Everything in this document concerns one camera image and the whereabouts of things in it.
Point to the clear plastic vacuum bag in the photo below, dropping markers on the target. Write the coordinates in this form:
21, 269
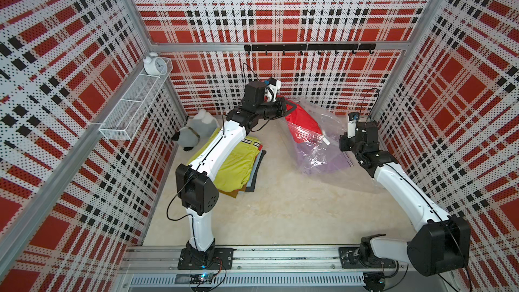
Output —
332, 128

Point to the white wire mesh shelf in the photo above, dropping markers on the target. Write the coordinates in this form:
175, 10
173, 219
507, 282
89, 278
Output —
127, 116

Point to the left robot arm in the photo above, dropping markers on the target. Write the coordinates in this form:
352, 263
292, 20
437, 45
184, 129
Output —
195, 182

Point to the purple folded garment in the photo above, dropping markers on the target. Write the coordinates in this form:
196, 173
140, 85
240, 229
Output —
321, 158

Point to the black wall hook rail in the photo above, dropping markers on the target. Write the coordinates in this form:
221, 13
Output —
354, 47

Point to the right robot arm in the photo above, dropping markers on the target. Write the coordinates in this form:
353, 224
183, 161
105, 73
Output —
442, 241

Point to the yellow garment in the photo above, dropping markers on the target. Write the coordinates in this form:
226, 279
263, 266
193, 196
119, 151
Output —
235, 171

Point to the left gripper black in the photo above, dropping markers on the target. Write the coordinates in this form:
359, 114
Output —
280, 109

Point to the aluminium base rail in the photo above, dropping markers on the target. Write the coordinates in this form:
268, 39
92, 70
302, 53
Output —
271, 268

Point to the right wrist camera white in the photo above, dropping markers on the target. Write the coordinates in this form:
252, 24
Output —
353, 118

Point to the white alarm clock on shelf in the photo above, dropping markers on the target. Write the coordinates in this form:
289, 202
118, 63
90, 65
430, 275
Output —
154, 65

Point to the grey white plush toy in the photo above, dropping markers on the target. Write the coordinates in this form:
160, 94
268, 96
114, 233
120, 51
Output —
201, 126

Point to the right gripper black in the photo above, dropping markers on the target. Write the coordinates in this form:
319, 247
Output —
343, 145

